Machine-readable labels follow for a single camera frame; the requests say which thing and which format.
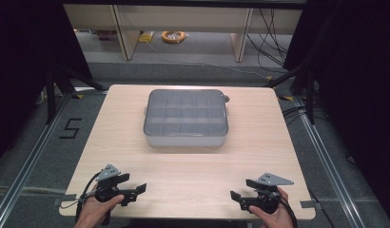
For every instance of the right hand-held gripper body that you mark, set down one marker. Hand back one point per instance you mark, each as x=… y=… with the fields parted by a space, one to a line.
x=272 y=180

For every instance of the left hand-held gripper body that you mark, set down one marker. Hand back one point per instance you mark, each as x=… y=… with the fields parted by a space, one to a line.
x=108 y=173

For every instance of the grey translucent compartment storage box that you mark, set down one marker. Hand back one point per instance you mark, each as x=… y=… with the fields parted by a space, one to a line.
x=185 y=117

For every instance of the person's right hand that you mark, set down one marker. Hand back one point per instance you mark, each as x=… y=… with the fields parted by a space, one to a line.
x=278 y=220

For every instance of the person's left hand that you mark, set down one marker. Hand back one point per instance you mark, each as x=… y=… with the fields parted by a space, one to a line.
x=93 y=212

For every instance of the grey tape strip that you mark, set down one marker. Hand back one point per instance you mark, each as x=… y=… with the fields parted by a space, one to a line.
x=67 y=199
x=307 y=204

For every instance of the yellow black floor tape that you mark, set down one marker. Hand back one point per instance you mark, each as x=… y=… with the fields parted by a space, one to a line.
x=78 y=96
x=286 y=98

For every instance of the black metal stand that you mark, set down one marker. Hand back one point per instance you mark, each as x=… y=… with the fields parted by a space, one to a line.
x=50 y=95
x=310 y=95

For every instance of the black curtain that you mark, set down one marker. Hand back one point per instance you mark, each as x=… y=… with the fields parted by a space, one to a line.
x=22 y=63
x=358 y=79

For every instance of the dark red box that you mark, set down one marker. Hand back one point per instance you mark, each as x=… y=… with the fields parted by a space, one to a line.
x=107 y=34

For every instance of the yellow packet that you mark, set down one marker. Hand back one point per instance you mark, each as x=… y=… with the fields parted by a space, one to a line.
x=146 y=37

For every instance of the aluminium floor rail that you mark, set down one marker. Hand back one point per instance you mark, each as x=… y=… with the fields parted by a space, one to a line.
x=329 y=164
x=31 y=158

